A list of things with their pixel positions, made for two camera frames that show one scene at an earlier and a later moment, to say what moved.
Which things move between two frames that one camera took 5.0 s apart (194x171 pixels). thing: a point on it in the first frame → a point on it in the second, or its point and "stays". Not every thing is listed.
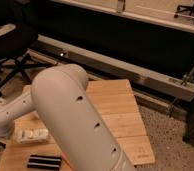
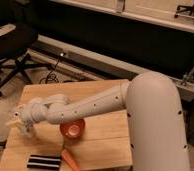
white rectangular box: (30, 135) → (26, 126)
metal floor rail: (49, 52) stays
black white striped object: (43, 162) stays
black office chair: (9, 45) stays
